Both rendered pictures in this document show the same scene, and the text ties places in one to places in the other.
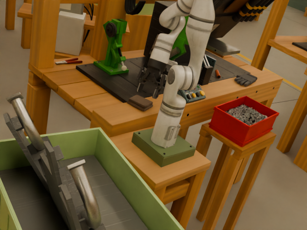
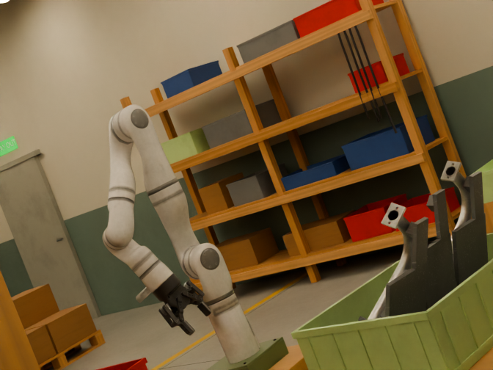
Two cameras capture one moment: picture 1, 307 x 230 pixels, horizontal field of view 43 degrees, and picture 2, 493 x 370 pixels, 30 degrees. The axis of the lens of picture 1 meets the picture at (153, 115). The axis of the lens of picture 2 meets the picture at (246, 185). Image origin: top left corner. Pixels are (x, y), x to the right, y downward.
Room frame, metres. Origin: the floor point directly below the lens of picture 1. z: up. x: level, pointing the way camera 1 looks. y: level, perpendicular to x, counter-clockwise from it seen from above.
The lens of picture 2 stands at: (1.45, 2.40, 1.47)
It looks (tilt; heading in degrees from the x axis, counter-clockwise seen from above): 3 degrees down; 264
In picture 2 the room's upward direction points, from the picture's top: 21 degrees counter-clockwise
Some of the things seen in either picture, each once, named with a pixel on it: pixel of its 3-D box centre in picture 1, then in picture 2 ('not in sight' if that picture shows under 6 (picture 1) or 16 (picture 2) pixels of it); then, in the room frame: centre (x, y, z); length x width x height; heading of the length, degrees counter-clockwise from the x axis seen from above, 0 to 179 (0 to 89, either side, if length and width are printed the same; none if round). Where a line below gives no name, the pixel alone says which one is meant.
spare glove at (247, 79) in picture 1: (245, 79); not in sight; (2.29, -0.49, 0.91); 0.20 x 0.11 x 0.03; 150
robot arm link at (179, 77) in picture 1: (178, 87); (208, 274); (1.37, -0.07, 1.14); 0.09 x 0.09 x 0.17; 27
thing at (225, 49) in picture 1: (204, 40); not in sight; (2.18, -0.18, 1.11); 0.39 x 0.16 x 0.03; 51
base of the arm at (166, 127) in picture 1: (167, 122); (231, 327); (1.36, -0.06, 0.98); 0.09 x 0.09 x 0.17; 54
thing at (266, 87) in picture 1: (205, 101); not in sight; (2.00, -0.27, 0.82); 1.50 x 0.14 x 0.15; 141
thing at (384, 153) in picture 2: not in sight; (285, 159); (0.18, -5.63, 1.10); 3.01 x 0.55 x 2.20; 132
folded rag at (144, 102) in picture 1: (140, 102); not in sight; (1.61, 0.07, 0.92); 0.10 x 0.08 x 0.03; 64
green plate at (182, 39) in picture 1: (184, 30); not in sight; (2.08, -0.05, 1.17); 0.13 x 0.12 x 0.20; 141
